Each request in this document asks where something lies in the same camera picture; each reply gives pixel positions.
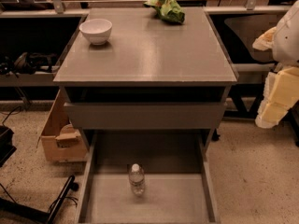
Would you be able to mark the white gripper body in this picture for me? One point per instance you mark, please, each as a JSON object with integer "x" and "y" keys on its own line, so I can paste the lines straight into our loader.
{"x": 287, "y": 41}

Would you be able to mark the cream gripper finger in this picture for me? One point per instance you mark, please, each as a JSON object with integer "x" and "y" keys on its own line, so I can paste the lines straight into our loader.
{"x": 269, "y": 115}
{"x": 265, "y": 41}

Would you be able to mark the clear plastic water bottle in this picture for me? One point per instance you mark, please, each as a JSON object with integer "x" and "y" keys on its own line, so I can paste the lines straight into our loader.
{"x": 137, "y": 179}

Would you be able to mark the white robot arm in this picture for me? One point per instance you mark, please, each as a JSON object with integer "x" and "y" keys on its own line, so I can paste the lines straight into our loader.
{"x": 286, "y": 40}

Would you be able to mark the grey drawer cabinet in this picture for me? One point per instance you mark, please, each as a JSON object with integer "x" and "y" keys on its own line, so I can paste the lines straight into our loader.
{"x": 147, "y": 61}

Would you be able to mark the open middle drawer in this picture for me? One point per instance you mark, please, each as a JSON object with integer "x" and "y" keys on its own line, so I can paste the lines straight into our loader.
{"x": 178, "y": 187}

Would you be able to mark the closed top drawer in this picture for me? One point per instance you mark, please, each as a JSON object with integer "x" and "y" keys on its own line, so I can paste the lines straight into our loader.
{"x": 144, "y": 117}

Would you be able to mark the green chip bag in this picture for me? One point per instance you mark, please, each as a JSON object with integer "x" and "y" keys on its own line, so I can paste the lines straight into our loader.
{"x": 167, "y": 10}

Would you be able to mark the white ceramic bowl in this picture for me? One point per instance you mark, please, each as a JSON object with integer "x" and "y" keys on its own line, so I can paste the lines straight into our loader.
{"x": 96, "y": 31}

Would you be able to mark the cardboard box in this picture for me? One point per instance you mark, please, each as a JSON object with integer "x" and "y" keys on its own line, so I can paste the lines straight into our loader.
{"x": 59, "y": 139}

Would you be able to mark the black headset on shelf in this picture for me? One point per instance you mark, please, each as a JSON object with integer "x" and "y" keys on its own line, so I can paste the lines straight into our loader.
{"x": 28, "y": 63}

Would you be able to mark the black box at left edge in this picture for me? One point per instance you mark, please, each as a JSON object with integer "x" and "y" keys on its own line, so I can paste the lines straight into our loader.
{"x": 6, "y": 147}

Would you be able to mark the black stand with cables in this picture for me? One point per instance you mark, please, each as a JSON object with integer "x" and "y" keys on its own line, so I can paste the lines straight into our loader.
{"x": 40, "y": 213}

